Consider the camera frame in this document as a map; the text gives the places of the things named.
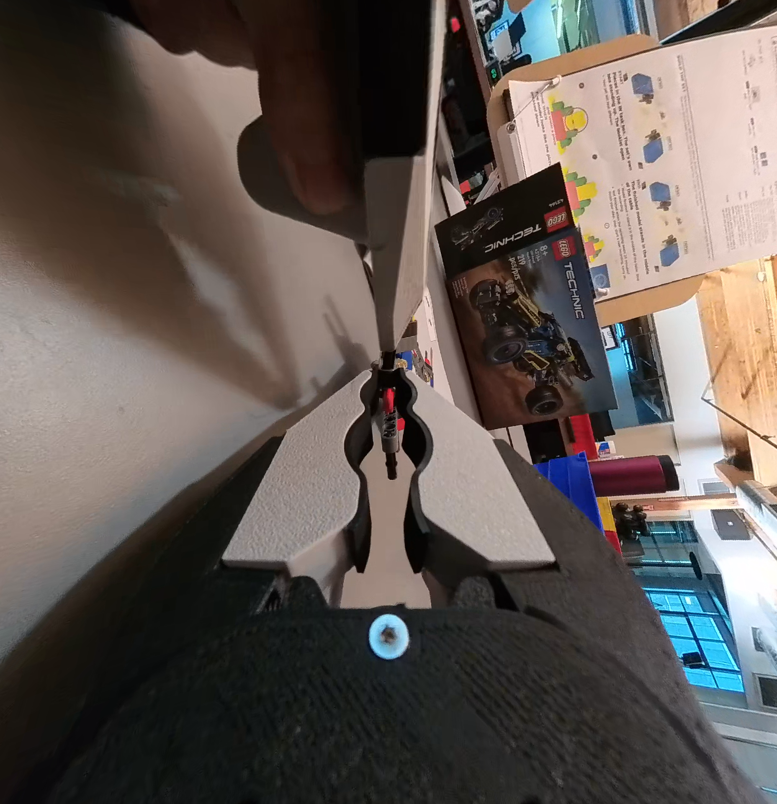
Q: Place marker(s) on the blue storage bin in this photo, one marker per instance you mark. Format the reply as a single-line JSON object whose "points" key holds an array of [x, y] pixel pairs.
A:
{"points": [[570, 487]]}

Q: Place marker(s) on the black wall speaker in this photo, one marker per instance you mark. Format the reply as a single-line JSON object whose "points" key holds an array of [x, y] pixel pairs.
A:
{"points": [[732, 524]]}

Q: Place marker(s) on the white poster stand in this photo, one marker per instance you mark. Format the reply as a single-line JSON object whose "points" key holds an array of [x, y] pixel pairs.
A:
{"points": [[511, 154]]}

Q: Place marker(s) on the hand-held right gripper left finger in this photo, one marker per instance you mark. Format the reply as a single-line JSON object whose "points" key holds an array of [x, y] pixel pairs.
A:
{"points": [[294, 502]]}

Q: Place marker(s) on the person's left hand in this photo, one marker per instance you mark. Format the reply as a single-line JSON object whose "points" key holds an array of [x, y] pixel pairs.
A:
{"points": [[300, 94]]}

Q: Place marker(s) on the task instruction poster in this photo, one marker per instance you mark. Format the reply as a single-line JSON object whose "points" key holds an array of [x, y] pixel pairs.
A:
{"points": [[677, 157]]}

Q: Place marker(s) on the lego set box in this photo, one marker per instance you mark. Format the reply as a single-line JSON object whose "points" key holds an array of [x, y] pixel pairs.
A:
{"points": [[526, 314]]}

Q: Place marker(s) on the yellow storage bin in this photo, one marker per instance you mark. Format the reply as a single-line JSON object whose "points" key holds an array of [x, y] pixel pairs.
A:
{"points": [[606, 515]]}

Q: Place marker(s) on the maroon water bottle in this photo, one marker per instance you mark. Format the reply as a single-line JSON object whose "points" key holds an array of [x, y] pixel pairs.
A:
{"points": [[633, 475]]}

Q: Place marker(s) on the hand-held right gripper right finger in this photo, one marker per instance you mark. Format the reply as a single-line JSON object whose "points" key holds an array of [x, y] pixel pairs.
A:
{"points": [[482, 502]]}

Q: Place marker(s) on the grey lego chassis assembly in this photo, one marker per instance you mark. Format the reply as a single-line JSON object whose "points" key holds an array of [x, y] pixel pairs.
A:
{"points": [[391, 427]]}

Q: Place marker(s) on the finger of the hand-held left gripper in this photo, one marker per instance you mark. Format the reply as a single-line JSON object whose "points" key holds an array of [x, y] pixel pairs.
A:
{"points": [[401, 251]]}

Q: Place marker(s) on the large silver air duct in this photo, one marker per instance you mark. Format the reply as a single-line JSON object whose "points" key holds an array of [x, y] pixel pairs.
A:
{"points": [[768, 521]]}

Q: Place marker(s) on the large paned window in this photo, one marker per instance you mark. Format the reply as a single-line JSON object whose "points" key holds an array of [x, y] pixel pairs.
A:
{"points": [[696, 640]]}

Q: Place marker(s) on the blue wall screen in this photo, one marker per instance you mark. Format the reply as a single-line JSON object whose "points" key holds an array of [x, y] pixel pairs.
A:
{"points": [[643, 370]]}

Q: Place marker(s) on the red storage bin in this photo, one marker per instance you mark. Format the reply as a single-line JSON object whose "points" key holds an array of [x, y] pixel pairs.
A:
{"points": [[582, 436], [613, 541]]}

